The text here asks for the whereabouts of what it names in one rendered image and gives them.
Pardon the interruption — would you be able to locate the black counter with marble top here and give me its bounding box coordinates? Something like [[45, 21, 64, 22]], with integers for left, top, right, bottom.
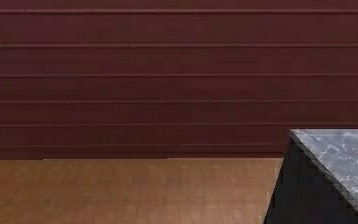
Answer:
[[262, 128, 358, 224]]

